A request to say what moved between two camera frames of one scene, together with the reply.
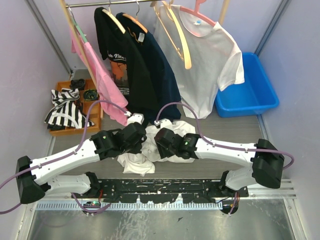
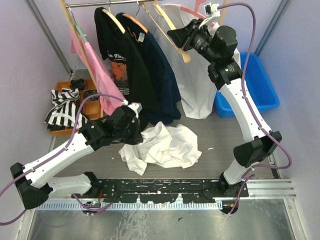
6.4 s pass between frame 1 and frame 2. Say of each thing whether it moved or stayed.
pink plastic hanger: stayed
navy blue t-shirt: stayed
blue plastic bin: stayed
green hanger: stayed
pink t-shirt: stayed
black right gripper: moved
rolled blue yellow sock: stayed
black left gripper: moved
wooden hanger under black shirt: stayed
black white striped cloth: stayed
